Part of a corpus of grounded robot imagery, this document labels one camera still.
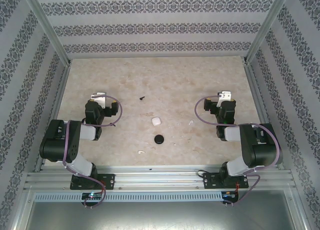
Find left controller circuit board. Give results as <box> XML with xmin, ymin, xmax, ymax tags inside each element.
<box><xmin>81</xmin><ymin>192</ymin><xmax>102</xmax><ymax>200</ymax></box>

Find grey metal sheet panel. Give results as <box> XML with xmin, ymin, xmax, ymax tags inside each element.
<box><xmin>24</xmin><ymin>199</ymin><xmax>302</xmax><ymax>230</ymax></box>

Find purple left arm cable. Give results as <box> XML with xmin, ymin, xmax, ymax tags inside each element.
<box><xmin>62</xmin><ymin>94</ymin><xmax>124</xmax><ymax>208</ymax></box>

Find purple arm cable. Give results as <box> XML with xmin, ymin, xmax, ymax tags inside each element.
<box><xmin>62</xmin><ymin>94</ymin><xmax>124</xmax><ymax>208</ymax></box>
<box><xmin>194</xmin><ymin>95</ymin><xmax>284</xmax><ymax>206</ymax></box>

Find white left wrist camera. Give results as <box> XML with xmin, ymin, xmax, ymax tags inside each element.
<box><xmin>95</xmin><ymin>91</ymin><xmax>109</xmax><ymax>108</ymax></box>

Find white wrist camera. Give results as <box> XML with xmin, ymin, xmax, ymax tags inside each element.
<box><xmin>216</xmin><ymin>90</ymin><xmax>232</xmax><ymax>108</ymax></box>
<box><xmin>95</xmin><ymin>91</ymin><xmax>109</xmax><ymax>108</ymax></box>

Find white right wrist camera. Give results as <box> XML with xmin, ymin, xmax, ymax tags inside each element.
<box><xmin>216</xmin><ymin>90</ymin><xmax>232</xmax><ymax>108</ymax></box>

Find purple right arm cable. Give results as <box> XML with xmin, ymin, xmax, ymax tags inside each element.
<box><xmin>194</xmin><ymin>95</ymin><xmax>284</xmax><ymax>206</ymax></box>

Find aluminium side rail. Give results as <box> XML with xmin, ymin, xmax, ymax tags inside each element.
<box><xmin>242</xmin><ymin>62</ymin><xmax>285</xmax><ymax>170</ymax></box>
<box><xmin>34</xmin><ymin>64</ymin><xmax>72</xmax><ymax>172</ymax></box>

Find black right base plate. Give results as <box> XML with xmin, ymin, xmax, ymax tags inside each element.
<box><xmin>203</xmin><ymin>172</ymin><xmax>250</xmax><ymax>189</ymax></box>

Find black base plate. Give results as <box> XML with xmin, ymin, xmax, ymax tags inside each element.
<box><xmin>70</xmin><ymin>173</ymin><xmax>116</xmax><ymax>191</ymax></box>
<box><xmin>203</xmin><ymin>172</ymin><xmax>250</xmax><ymax>189</ymax></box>

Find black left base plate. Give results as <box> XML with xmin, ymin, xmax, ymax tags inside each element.
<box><xmin>70</xmin><ymin>173</ymin><xmax>116</xmax><ymax>191</ymax></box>

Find aluminium frame post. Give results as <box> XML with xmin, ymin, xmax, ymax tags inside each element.
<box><xmin>20</xmin><ymin>0</ymin><xmax>72</xmax><ymax>66</ymax></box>
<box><xmin>244</xmin><ymin>0</ymin><xmax>294</xmax><ymax>64</ymax></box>

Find aluminium mounting rail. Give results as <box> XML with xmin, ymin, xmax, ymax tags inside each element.
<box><xmin>24</xmin><ymin>164</ymin><xmax>296</xmax><ymax>191</ymax></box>

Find slotted grey cable duct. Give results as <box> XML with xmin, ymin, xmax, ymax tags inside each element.
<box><xmin>33</xmin><ymin>191</ymin><xmax>224</xmax><ymax>202</ymax></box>

